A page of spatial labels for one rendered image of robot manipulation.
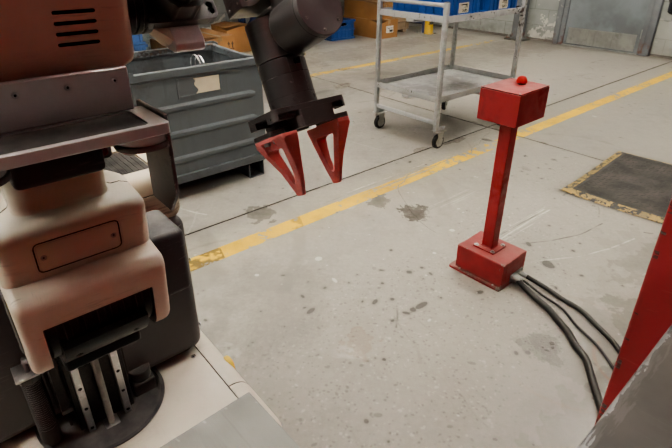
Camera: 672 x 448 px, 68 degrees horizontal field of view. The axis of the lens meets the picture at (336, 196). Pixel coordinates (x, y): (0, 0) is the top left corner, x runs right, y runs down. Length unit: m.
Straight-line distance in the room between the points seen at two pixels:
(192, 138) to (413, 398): 1.77
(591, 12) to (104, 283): 7.48
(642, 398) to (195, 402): 1.00
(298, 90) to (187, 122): 2.19
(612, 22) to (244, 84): 5.82
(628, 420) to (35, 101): 0.74
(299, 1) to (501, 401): 1.43
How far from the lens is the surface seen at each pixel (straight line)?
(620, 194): 3.19
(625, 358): 1.12
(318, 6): 0.54
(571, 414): 1.77
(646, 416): 0.56
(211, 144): 2.84
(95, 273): 0.85
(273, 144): 0.58
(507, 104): 1.86
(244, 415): 0.33
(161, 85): 2.65
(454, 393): 1.71
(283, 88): 0.57
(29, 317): 0.84
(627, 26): 7.72
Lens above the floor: 1.25
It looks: 27 degrees down
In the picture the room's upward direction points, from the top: straight up
